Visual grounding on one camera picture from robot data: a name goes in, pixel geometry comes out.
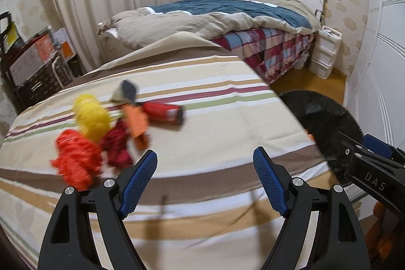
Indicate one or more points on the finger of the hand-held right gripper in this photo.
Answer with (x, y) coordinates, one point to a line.
(348, 143)
(376, 143)

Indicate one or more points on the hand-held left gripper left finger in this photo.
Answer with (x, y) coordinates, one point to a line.
(139, 181)

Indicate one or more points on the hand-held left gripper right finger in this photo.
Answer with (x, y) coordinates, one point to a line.
(272, 181)

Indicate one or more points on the black trash bin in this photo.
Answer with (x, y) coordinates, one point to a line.
(322, 124)

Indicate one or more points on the orange-red foam net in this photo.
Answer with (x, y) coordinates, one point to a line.
(77, 159)

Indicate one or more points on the red snack wrapper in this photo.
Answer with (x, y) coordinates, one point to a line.
(159, 111)

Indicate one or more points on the yellow foam net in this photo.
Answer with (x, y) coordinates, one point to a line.
(91, 118)

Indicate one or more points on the orange cloth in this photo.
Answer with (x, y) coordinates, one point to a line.
(379, 219)

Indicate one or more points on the striped tablecloth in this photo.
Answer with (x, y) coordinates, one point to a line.
(202, 137)

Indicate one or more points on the white wardrobe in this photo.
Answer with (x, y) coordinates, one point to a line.
(379, 51)

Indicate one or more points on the white plastic drawer unit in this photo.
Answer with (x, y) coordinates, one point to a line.
(326, 48)

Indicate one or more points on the plaid bed sheet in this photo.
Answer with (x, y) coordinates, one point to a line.
(272, 48)

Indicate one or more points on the brown patterned storage box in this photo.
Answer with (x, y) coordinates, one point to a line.
(41, 83)

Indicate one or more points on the small white orange box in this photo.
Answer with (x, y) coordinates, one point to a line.
(65, 42)

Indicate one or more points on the white orange cardboard box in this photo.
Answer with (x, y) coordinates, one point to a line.
(25, 62)

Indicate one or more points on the blue beige duvet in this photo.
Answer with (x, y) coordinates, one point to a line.
(205, 17)

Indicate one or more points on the yellow paper tag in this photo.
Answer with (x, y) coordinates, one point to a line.
(12, 34)

